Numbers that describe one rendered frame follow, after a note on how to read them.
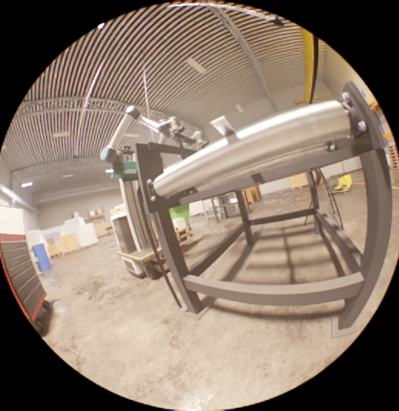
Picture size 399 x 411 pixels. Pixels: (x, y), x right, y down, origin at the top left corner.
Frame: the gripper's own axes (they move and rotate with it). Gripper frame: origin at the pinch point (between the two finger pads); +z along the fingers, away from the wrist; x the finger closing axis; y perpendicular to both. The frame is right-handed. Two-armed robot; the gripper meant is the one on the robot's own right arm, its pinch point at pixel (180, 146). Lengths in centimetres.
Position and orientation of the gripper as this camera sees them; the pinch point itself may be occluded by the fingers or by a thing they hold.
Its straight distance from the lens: 118.2
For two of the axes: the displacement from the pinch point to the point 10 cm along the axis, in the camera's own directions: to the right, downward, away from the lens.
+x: -6.1, 1.8, -7.7
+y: -7.5, 2.0, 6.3
